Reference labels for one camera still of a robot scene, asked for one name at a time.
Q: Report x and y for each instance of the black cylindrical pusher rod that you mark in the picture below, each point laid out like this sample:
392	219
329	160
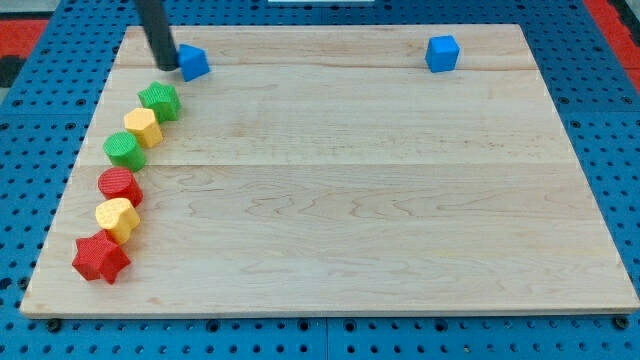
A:
155	24

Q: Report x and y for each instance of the wooden board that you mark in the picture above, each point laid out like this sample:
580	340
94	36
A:
322	171

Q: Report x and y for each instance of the blue triangle block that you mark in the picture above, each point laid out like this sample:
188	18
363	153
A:
192	62

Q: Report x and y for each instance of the green star block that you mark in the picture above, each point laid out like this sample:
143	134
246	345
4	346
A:
162	99

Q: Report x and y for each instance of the green cylinder block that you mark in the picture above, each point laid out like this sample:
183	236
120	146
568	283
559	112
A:
123	150

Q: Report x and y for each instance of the yellow heart block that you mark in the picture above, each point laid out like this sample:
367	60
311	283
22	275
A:
118	217

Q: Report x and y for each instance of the red star block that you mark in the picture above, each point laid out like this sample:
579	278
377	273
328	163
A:
99	257

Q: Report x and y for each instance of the blue cube block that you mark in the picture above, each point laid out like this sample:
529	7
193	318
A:
442	53

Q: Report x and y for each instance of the yellow hexagon block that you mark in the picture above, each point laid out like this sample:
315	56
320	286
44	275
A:
142	123

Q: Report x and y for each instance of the red cylinder block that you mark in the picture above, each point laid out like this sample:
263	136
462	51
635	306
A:
119	182

